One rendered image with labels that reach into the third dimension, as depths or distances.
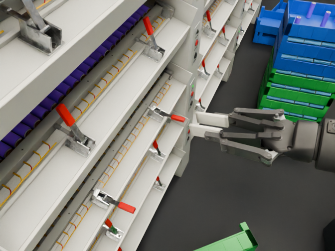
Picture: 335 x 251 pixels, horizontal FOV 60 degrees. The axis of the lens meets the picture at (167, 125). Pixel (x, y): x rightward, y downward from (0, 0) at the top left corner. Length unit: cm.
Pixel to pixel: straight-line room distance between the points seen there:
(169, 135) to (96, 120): 50
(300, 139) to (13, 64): 44
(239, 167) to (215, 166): 11
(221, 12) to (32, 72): 98
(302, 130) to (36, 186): 44
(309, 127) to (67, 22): 41
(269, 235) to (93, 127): 91
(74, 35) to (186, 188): 99
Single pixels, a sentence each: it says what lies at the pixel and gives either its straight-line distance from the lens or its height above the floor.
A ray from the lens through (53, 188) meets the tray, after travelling 46.
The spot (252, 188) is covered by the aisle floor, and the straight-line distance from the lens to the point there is 132.
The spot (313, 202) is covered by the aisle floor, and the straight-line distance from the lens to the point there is 138.
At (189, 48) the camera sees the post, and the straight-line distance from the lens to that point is 80.
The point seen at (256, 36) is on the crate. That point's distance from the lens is 209.
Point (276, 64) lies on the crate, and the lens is 136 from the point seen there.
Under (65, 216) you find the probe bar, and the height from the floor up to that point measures 58.
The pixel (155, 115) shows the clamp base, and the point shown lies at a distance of 76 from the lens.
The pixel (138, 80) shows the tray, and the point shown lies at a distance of 59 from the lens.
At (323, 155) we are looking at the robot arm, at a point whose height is 72.
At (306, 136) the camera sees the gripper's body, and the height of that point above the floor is 73.
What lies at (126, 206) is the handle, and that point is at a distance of 61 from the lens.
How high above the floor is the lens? 112
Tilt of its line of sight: 49 degrees down
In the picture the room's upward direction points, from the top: straight up
